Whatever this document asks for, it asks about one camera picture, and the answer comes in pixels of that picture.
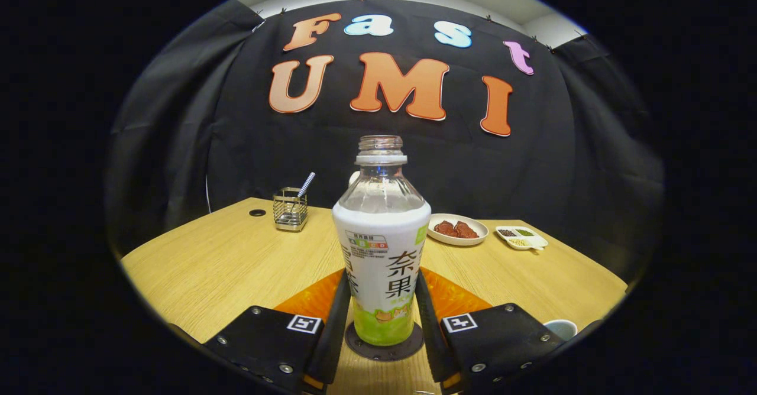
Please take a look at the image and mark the dark brown round coaster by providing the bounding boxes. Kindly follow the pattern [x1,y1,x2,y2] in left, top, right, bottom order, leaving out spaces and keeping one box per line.
[345,321,425,361]

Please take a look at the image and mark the wooden table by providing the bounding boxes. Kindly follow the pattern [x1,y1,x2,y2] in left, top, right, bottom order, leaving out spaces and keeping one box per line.
[120,197,627,395]

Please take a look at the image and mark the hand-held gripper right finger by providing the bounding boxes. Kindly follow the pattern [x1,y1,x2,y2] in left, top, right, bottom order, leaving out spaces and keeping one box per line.
[414,268,567,393]

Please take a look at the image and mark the metal wire holder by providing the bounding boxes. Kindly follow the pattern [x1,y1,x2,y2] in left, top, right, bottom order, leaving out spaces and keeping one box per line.
[273,187,309,232]

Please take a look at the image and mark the white round plate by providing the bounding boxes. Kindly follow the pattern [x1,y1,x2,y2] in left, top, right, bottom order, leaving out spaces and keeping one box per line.
[427,213,490,246]

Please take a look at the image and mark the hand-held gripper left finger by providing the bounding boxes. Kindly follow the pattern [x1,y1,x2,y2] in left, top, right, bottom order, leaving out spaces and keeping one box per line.
[204,270,352,393]

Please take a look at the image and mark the white cup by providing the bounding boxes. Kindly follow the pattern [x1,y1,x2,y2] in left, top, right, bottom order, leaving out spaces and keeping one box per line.
[543,319,578,341]

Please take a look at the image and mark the brown food pieces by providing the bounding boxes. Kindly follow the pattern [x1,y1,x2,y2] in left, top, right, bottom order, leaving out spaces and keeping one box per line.
[434,220,480,239]

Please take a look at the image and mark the clear juice bottle white label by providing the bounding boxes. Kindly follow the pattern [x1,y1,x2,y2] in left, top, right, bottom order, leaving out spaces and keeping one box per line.
[332,135,432,347]

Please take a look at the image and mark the white divided dish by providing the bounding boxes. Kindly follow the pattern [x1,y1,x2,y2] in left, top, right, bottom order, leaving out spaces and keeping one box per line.
[495,225,549,251]

